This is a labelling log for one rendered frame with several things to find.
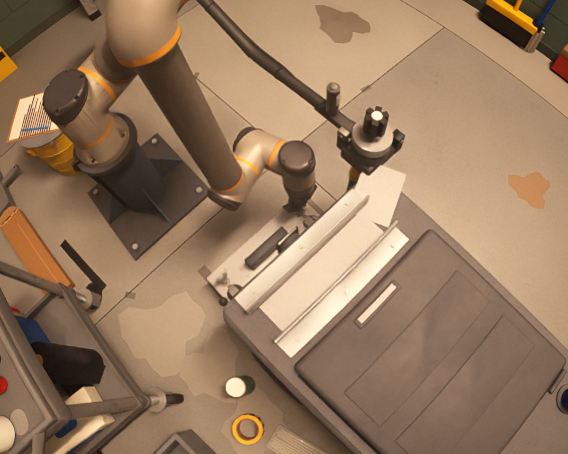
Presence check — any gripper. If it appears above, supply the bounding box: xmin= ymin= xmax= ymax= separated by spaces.
xmin=282 ymin=189 xmax=315 ymax=214

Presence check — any black star knob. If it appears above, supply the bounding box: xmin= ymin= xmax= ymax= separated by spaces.
xmin=361 ymin=105 xmax=390 ymax=138

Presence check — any light grey metal cradle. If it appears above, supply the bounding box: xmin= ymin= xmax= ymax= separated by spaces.
xmin=234 ymin=189 xmax=411 ymax=360

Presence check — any dark grey squeegee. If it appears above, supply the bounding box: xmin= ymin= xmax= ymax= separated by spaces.
xmin=243 ymin=226 xmax=290 ymax=271

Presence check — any grey squeegee plate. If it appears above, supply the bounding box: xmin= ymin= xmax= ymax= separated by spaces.
xmin=205 ymin=198 xmax=335 ymax=297

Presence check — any white sheet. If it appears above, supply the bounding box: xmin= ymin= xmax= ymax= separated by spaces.
xmin=354 ymin=165 xmax=407 ymax=229

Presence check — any grey floor scrubber body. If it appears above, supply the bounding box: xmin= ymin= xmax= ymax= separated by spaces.
xmin=222 ymin=189 xmax=568 ymax=454

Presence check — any green can with white lid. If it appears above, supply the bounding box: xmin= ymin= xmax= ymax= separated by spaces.
xmin=224 ymin=374 xmax=257 ymax=400

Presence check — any dark grey scrubber lid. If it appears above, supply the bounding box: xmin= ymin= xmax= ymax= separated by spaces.
xmin=294 ymin=229 xmax=568 ymax=454

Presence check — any black flat bar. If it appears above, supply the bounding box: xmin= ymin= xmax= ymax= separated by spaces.
xmin=59 ymin=238 xmax=108 ymax=291

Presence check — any yellow tape roll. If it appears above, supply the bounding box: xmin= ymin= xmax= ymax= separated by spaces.
xmin=230 ymin=413 xmax=265 ymax=446

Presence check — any grey ribbed mat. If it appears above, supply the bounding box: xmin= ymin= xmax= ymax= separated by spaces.
xmin=264 ymin=424 xmax=330 ymax=454

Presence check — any yellow drum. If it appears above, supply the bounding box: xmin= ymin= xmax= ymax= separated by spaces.
xmin=25 ymin=132 xmax=82 ymax=177

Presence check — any orange plank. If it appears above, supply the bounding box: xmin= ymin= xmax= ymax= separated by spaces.
xmin=0 ymin=205 xmax=75 ymax=291

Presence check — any clipboard with paper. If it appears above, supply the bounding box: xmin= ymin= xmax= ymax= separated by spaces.
xmin=6 ymin=92 xmax=62 ymax=144

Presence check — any black roll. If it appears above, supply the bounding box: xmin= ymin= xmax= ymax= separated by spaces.
xmin=30 ymin=340 xmax=106 ymax=395

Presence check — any white box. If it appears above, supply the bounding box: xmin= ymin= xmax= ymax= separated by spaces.
xmin=66 ymin=385 xmax=116 ymax=430

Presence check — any blue container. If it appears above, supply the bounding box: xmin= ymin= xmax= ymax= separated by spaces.
xmin=14 ymin=316 xmax=51 ymax=347

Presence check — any grey metal cart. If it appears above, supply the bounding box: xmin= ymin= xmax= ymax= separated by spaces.
xmin=0 ymin=245 xmax=186 ymax=454

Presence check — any grey handle pivot hub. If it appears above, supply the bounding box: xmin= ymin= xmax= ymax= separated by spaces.
xmin=336 ymin=120 xmax=406 ymax=176

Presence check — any dark grey stop post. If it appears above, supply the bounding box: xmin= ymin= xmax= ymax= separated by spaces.
xmin=326 ymin=82 xmax=342 ymax=115

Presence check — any silver lid handle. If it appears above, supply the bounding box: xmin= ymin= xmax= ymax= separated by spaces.
xmin=354 ymin=281 xmax=400 ymax=329

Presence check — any dark grey folding handle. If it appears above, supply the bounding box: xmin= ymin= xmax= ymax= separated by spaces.
xmin=196 ymin=0 xmax=361 ymax=136

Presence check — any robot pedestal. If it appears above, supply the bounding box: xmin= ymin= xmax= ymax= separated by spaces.
xmin=73 ymin=134 xmax=210 ymax=262

